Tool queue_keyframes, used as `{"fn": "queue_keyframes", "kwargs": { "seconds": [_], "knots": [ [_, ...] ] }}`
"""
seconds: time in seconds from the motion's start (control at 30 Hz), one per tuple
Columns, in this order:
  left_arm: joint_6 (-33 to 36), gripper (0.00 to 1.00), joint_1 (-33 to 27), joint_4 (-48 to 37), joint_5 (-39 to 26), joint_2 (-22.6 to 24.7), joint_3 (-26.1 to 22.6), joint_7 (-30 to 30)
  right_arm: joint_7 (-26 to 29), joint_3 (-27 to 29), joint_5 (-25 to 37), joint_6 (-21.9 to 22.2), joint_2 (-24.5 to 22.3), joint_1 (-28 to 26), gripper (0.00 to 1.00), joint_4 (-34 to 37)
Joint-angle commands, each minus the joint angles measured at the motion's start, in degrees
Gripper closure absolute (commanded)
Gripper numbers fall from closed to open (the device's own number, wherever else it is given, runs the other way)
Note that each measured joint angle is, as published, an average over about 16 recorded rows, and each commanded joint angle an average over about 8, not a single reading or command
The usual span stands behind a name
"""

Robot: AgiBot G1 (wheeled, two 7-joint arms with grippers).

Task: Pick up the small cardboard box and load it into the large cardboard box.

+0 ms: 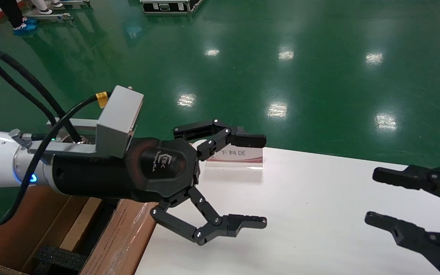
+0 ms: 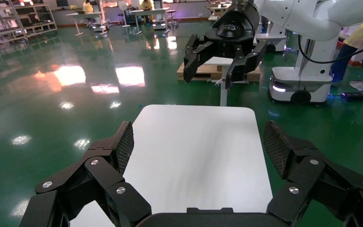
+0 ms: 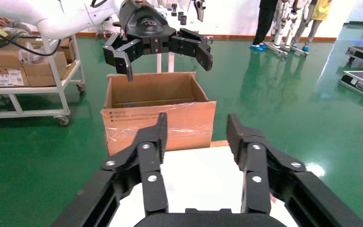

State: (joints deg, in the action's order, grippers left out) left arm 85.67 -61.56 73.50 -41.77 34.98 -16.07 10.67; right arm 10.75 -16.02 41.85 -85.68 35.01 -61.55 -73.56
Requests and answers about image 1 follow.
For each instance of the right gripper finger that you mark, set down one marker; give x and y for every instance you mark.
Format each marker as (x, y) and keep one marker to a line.
(434, 181)
(434, 248)

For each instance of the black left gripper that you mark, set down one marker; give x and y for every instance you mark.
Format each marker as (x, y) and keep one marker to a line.
(155, 168)

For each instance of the small cardboard box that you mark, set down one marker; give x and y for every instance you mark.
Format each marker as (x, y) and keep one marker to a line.
(80, 225)

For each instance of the large brown cardboard box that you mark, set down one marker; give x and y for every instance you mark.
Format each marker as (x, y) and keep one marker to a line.
(124, 236)

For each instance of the acrylic sign with Chinese text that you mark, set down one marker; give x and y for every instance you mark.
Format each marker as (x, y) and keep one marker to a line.
(243, 156)

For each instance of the black aluminium flight case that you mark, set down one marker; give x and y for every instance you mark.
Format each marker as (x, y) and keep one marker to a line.
(166, 7)

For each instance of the black foam insert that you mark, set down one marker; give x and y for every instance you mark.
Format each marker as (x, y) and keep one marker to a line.
(61, 259)

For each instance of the person in black trousers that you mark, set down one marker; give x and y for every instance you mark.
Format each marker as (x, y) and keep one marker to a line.
(12, 13)

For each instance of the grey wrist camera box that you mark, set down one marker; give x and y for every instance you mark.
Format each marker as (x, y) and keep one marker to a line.
(118, 118)

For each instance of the metal robot stand frame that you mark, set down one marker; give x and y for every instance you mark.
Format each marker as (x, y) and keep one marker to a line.
(63, 16)

